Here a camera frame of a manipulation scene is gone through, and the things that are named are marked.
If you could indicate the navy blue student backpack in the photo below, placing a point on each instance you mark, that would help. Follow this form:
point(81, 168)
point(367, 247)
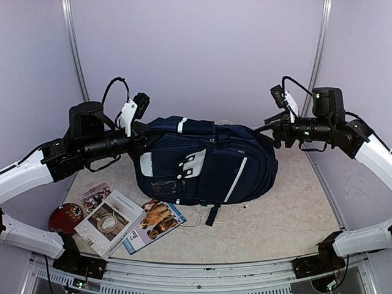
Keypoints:
point(190, 162)

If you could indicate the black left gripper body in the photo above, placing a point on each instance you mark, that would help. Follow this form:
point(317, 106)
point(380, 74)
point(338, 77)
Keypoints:
point(138, 136)

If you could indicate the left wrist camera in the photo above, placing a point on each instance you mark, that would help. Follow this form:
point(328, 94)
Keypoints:
point(132, 110)

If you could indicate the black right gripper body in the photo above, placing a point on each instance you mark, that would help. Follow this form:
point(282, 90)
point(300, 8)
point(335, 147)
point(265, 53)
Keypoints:
point(289, 136)

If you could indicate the blue dog cover book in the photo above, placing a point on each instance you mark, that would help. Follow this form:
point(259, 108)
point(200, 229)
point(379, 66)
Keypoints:
point(160, 219)

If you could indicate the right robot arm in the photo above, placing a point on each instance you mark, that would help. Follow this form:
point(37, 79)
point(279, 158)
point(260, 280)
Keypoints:
point(357, 140)

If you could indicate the front aluminium rail base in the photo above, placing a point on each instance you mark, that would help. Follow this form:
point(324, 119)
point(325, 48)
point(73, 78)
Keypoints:
point(131, 276)

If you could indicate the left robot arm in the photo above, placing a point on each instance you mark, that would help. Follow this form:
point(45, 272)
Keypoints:
point(91, 136)

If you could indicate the aluminium frame post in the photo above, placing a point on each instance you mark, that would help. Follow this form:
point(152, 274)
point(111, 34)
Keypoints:
point(72, 38)
point(321, 42)

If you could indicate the right aluminium frame post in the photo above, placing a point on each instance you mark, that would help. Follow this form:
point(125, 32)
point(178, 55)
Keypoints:
point(321, 42)

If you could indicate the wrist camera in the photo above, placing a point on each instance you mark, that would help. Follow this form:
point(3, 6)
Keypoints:
point(132, 110)
point(284, 99)

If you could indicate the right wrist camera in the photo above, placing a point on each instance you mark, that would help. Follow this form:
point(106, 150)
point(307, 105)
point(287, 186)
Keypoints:
point(284, 99)

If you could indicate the red floral round tin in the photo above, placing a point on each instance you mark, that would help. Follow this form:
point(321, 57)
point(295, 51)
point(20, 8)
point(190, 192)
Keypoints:
point(65, 218)

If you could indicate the white afternoon tea book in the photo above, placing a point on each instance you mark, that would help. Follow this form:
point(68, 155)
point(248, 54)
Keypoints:
point(108, 225)

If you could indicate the purple picture card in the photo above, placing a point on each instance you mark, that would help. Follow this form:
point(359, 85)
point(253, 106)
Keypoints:
point(94, 197)

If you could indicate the left aluminium frame post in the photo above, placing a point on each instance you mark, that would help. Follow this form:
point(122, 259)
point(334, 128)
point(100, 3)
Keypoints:
point(72, 38)

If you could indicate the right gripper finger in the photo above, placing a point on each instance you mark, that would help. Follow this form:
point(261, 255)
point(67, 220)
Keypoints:
point(277, 119)
point(264, 130)

